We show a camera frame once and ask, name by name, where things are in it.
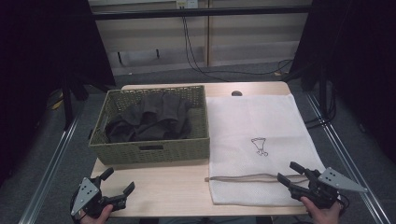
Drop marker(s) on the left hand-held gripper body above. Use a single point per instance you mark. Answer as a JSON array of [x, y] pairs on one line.
[[90, 199]]

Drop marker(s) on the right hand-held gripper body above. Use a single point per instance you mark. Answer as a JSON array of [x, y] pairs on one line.
[[320, 193]]

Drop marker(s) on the green woven basket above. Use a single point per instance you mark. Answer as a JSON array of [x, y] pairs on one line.
[[155, 154]]

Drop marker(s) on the white mesh laundry bag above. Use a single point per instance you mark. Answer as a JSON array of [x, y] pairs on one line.
[[249, 124]]

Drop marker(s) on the dark grey garment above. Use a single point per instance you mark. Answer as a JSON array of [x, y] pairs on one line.
[[149, 121]]

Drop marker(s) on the person's left hand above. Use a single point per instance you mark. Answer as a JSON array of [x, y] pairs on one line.
[[98, 220]]

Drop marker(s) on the person's right hand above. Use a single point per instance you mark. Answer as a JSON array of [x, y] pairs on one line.
[[323, 217]]

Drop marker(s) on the black metal stand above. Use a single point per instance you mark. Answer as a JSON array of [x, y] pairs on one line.
[[67, 105]]

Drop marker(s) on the yellow object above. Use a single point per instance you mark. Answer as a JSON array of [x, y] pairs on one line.
[[57, 104]]

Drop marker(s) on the round table grommet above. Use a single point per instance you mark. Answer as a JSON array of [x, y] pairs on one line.
[[237, 93]]

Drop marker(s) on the dark curtain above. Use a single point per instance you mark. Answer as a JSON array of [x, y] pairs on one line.
[[358, 62], [37, 62]]

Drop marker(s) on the black horizontal bar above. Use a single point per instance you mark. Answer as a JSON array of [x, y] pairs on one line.
[[202, 12]]

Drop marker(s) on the aluminium floor rail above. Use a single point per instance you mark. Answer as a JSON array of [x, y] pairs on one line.
[[46, 177], [351, 161]]

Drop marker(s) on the black wall hook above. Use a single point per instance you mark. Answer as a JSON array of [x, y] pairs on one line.
[[119, 58], [158, 53]]

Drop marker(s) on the white wall outlet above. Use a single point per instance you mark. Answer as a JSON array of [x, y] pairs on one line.
[[186, 3]]

